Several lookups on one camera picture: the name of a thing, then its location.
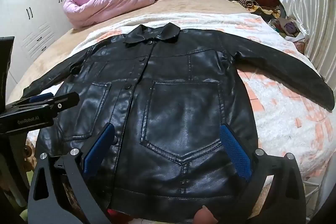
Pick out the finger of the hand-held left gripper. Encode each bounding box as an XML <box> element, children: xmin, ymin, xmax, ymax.
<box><xmin>7</xmin><ymin>93</ymin><xmax>54</xmax><ymax>109</ymax></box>
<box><xmin>39</xmin><ymin>92</ymin><xmax>80</xmax><ymax>118</ymax></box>

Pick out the white orange bear printed blanket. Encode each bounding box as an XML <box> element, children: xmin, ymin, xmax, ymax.
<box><xmin>25</xmin><ymin>13</ymin><xmax>336</xmax><ymax>182</ymax></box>

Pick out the pink quilt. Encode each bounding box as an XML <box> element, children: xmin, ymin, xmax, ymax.
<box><xmin>63</xmin><ymin>0</ymin><xmax>164</xmax><ymax>29</ymax></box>

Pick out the beige bed sheet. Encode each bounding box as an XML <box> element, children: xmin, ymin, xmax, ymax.
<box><xmin>7</xmin><ymin>0</ymin><xmax>252</xmax><ymax>106</ymax></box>

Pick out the small heap of purple clothes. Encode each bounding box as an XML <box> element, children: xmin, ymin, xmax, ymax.
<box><xmin>270</xmin><ymin>17</ymin><xmax>305</xmax><ymax>38</ymax></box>

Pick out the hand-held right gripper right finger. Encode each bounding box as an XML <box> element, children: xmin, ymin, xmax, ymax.
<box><xmin>219</xmin><ymin>124</ymin><xmax>307</xmax><ymax>224</ymax></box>

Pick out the white satin curtain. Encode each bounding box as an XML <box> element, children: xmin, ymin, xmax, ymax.
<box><xmin>278</xmin><ymin>0</ymin><xmax>336</xmax><ymax>88</ymax></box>

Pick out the black leather jacket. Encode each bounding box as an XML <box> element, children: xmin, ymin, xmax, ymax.
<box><xmin>22</xmin><ymin>22</ymin><xmax>335</xmax><ymax>224</ymax></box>

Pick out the person's right hand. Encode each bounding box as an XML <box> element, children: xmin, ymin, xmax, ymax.
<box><xmin>193</xmin><ymin>208</ymin><xmax>218</xmax><ymax>224</ymax></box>

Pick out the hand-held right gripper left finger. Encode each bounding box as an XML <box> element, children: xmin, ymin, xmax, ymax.
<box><xmin>28</xmin><ymin>123</ymin><xmax>116</xmax><ymax>224</ymax></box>

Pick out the white wardrobe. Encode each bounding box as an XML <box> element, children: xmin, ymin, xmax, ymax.
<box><xmin>0</xmin><ymin>0</ymin><xmax>72</xmax><ymax>94</ymax></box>

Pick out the pink floral cloth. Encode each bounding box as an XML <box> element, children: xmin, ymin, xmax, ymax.
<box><xmin>294</xmin><ymin>39</ymin><xmax>306</xmax><ymax>54</ymax></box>

